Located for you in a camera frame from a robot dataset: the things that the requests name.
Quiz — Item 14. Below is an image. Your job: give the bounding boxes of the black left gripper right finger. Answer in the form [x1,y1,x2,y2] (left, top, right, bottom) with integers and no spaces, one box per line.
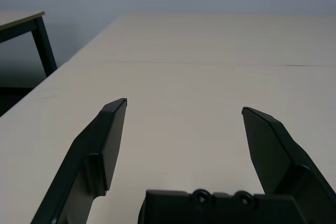
[241,106,336,224]

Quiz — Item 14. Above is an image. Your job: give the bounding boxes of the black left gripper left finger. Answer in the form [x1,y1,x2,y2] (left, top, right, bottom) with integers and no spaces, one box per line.
[30,98,129,224]

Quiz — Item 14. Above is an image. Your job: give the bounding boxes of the side table with dark frame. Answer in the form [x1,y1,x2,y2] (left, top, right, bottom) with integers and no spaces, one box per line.
[0,10,58,88]

